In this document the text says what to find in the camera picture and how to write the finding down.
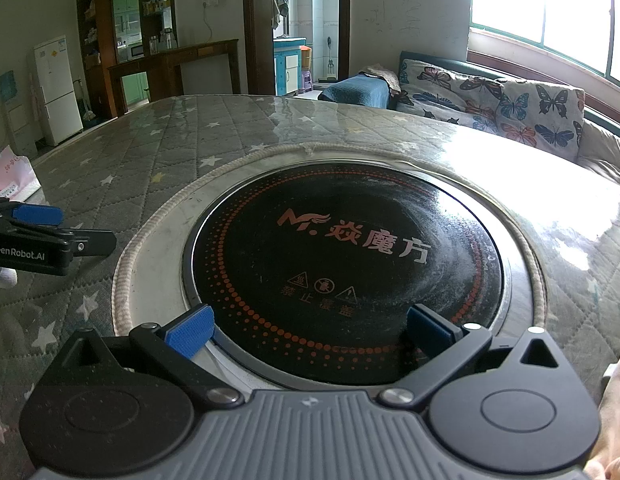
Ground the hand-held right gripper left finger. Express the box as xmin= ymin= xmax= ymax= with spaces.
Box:
xmin=50 ymin=303 xmax=245 ymax=409

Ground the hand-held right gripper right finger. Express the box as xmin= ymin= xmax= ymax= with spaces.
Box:
xmin=377 ymin=303 xmax=576 ymax=409

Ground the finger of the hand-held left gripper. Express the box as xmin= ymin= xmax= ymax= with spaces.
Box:
xmin=0 ymin=215 xmax=117 ymax=257
xmin=0 ymin=197 xmax=64 ymax=227

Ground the person's left hand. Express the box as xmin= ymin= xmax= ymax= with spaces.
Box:
xmin=0 ymin=265 xmax=18 ymax=322

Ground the white pink paper bag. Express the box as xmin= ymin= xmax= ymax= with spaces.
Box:
xmin=0 ymin=145 xmax=41 ymax=202

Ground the round black induction cooktop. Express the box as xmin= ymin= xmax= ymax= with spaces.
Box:
xmin=182 ymin=162 xmax=513 ymax=393

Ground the white refrigerator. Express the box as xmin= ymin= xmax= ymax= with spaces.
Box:
xmin=32 ymin=35 xmax=85 ymax=147

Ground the tall dark wooden shelf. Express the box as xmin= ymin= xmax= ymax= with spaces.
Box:
xmin=77 ymin=0 xmax=179 ymax=111

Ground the dark wooden console table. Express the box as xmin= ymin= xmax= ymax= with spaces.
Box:
xmin=107 ymin=39 xmax=241 ymax=119

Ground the butterfly print cushion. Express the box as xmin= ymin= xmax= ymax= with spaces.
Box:
xmin=396 ymin=59 xmax=507 ymax=134
xmin=499 ymin=80 xmax=587 ymax=162

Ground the beige cushion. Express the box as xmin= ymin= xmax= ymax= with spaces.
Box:
xmin=574 ymin=120 xmax=620 ymax=187

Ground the blue folded blanket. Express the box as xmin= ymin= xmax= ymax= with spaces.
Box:
xmin=318 ymin=74 xmax=391 ymax=110

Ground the beige folded cloth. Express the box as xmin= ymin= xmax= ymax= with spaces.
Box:
xmin=362 ymin=64 xmax=401 ymax=94

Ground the teal small cabinet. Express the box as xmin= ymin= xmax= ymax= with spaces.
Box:
xmin=273 ymin=37 xmax=307 ymax=97

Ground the teal sofa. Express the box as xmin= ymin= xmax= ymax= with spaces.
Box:
xmin=398 ymin=51 xmax=620 ymax=172

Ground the green framed window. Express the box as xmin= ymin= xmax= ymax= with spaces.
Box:
xmin=469 ymin=0 xmax=620 ymax=87

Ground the dark wooden door frame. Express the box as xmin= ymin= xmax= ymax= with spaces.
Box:
xmin=242 ymin=0 xmax=351 ymax=97

